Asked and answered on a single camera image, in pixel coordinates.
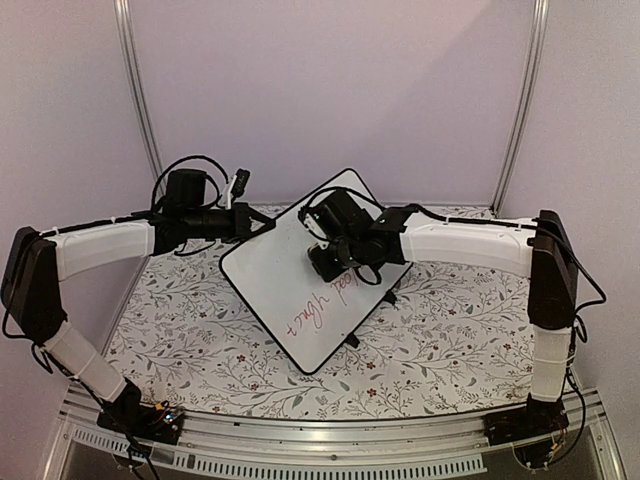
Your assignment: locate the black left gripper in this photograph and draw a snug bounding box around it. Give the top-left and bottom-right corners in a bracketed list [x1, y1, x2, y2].
[185, 202, 277, 244]

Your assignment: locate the white whiteboard black frame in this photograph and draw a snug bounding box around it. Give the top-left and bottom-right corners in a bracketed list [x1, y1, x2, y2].
[219, 191, 411, 375]

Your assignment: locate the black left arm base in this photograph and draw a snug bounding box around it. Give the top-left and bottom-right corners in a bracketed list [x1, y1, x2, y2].
[97, 379, 185, 445]

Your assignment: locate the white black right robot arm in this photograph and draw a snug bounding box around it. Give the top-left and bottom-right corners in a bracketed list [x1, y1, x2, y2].
[298, 187, 578, 436]

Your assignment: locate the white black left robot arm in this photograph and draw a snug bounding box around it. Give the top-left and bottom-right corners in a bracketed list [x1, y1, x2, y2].
[1, 168, 275, 434]

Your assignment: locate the black whiteboard stand foot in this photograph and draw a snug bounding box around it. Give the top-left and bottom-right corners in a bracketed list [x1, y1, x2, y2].
[383, 291, 397, 305]
[345, 333, 360, 349]

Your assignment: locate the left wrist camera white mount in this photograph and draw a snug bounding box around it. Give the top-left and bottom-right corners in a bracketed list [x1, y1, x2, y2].
[217, 168, 250, 210]

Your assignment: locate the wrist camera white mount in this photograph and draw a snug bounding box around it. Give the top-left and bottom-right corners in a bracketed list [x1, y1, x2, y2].
[297, 205, 331, 250]
[217, 168, 250, 210]

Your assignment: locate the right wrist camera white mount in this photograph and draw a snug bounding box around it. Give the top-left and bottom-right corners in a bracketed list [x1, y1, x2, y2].
[297, 205, 331, 250]

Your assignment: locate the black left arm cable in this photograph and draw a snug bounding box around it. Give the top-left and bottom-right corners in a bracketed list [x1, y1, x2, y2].
[149, 154, 231, 206]

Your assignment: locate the aluminium corner post right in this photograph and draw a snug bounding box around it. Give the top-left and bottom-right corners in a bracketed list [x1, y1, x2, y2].
[491, 0, 550, 215]

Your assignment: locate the aluminium corner post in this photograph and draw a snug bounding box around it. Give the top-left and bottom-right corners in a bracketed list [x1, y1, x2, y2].
[491, 0, 550, 215]
[113, 0, 166, 193]

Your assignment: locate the aluminium front rail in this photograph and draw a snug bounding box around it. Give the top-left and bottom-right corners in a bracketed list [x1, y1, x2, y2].
[43, 388, 627, 479]

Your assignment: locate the aluminium corner post left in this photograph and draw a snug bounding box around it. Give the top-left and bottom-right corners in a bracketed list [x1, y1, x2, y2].
[113, 0, 166, 193]

